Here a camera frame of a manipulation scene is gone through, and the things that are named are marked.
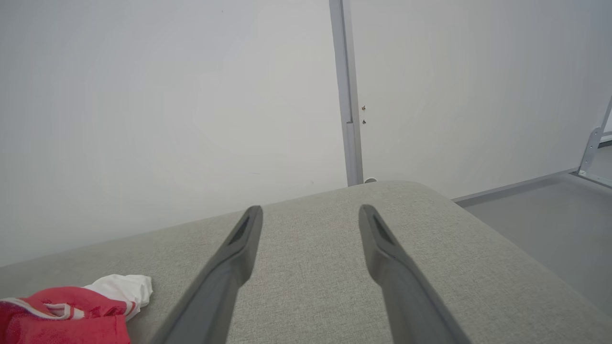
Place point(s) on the grey partition post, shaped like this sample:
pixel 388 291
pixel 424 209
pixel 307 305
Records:
pixel 349 95

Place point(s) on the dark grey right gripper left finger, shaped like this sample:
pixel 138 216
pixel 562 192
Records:
pixel 224 282

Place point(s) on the red and white garment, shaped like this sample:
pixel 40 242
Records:
pixel 67 315

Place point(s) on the grey wall skirting strip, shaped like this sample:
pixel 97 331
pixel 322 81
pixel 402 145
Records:
pixel 511 186

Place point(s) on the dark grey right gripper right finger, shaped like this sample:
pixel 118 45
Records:
pixel 406 296

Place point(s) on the grey metal angled brace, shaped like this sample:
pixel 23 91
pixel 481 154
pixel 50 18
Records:
pixel 592 148

